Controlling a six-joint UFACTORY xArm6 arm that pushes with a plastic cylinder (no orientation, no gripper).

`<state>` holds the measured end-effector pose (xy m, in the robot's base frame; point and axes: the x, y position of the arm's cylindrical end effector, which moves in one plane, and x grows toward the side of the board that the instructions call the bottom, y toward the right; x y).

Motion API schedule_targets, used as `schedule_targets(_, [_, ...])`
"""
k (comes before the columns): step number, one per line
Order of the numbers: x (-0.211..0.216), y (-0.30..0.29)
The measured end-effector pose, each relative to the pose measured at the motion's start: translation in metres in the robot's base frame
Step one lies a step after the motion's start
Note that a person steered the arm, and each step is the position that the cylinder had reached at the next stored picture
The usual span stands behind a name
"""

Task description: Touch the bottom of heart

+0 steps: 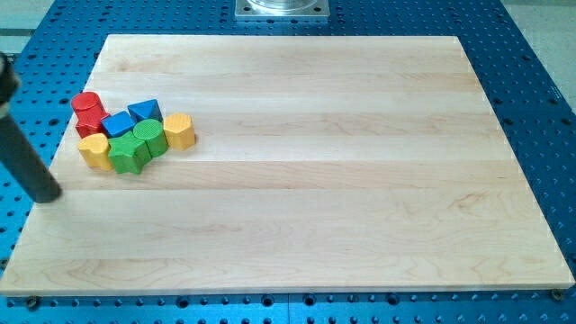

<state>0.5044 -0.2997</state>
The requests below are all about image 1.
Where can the board clamp screw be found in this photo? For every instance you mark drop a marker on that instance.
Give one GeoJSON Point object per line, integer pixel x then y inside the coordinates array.
{"type": "Point", "coordinates": [557, 294]}
{"type": "Point", "coordinates": [32, 302]}

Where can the right board clamp screw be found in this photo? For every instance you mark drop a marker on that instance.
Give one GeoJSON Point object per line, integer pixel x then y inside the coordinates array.
{"type": "Point", "coordinates": [557, 294]}

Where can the red cylinder block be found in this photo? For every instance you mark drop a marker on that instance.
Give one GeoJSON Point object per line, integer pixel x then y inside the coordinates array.
{"type": "Point", "coordinates": [88, 106]}

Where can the yellow heart block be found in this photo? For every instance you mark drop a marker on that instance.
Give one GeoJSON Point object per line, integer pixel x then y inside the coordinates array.
{"type": "Point", "coordinates": [94, 149]}

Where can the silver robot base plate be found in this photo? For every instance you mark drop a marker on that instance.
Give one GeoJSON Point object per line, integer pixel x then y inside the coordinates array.
{"type": "Point", "coordinates": [281, 8]}

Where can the green star block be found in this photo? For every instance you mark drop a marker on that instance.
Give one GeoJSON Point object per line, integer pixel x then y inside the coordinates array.
{"type": "Point", "coordinates": [128, 154]}

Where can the left board clamp screw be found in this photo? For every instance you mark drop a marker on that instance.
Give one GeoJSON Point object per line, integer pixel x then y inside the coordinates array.
{"type": "Point", "coordinates": [32, 302]}

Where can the green cylinder block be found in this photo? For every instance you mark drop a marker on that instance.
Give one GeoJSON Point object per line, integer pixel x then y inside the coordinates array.
{"type": "Point", "coordinates": [152, 132]}

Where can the blue triangle block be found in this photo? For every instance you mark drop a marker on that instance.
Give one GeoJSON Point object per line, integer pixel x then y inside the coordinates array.
{"type": "Point", "coordinates": [145, 110]}

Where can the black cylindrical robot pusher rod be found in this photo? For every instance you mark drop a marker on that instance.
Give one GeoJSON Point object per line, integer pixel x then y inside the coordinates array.
{"type": "Point", "coordinates": [17, 154]}

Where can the yellow hexagon block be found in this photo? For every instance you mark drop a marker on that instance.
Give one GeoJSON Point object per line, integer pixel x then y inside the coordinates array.
{"type": "Point", "coordinates": [179, 131]}

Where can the blue cube block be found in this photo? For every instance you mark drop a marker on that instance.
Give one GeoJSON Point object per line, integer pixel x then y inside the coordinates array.
{"type": "Point", "coordinates": [118, 124]}

